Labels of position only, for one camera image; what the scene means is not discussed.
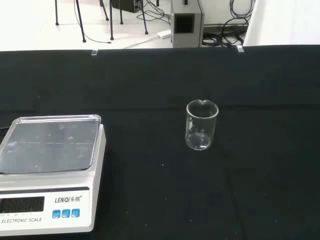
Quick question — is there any black tripod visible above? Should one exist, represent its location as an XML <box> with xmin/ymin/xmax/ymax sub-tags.
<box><xmin>99</xmin><ymin>0</ymin><xmax>149</xmax><ymax>41</ymax></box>
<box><xmin>54</xmin><ymin>0</ymin><xmax>87</xmax><ymax>43</ymax></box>

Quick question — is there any pale board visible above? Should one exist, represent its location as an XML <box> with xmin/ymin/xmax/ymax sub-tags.
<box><xmin>242</xmin><ymin>0</ymin><xmax>320</xmax><ymax>47</ymax></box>

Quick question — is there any black bench cloth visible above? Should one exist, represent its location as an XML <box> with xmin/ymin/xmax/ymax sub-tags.
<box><xmin>0</xmin><ymin>44</ymin><xmax>320</xmax><ymax>240</ymax></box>

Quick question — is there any black case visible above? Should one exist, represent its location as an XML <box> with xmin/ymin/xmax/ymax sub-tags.
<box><xmin>111</xmin><ymin>0</ymin><xmax>138</xmax><ymax>14</ymax></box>

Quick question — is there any grey metal box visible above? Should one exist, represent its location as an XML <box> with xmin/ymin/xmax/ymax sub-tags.
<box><xmin>170</xmin><ymin>0</ymin><xmax>205</xmax><ymax>49</ymax></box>

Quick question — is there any black cable coil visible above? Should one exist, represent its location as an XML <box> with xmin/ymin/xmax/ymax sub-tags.
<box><xmin>201</xmin><ymin>0</ymin><xmax>256</xmax><ymax>47</ymax></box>

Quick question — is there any white electronic balance steel pan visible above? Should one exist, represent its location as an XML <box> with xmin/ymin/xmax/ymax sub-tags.
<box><xmin>0</xmin><ymin>114</ymin><xmax>107</xmax><ymax>236</ymax></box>

